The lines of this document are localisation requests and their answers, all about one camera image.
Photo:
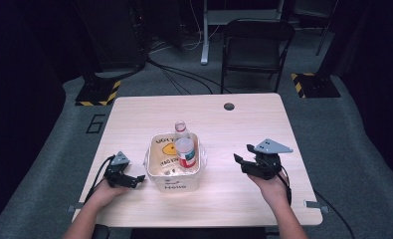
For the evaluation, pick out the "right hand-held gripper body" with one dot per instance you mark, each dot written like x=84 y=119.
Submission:
x=265 y=166

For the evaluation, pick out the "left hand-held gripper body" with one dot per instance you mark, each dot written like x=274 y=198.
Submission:
x=117 y=175

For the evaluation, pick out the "smiley print plastic bag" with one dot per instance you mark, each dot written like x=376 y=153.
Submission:
x=160 y=156

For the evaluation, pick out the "white plastic bin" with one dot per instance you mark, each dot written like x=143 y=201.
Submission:
x=177 y=184

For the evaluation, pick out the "clear plastic bottle red label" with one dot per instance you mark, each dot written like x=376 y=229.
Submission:
x=185 y=151

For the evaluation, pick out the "person's left hand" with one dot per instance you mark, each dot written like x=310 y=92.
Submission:
x=107 y=194

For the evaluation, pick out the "person's right hand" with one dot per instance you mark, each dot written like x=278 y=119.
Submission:
x=273 y=191

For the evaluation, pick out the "black table grommet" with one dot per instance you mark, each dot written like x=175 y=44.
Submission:
x=229 y=106

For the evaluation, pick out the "grey metal table clamp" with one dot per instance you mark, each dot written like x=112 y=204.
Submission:
x=316 y=205
x=72 y=208

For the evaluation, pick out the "black chair part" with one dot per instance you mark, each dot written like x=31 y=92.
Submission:
x=101 y=231

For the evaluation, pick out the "black stand base striped edge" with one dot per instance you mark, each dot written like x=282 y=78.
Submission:
x=316 y=86
x=98 y=92

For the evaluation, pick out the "black folding chair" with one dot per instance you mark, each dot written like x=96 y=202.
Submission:
x=255 y=49

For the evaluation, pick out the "dark curtain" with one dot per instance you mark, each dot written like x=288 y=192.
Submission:
x=376 y=83
x=18 y=99

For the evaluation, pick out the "black equipment rack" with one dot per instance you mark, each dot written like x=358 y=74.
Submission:
x=114 y=33

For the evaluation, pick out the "white desk frame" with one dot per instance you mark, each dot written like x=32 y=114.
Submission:
x=204 y=33

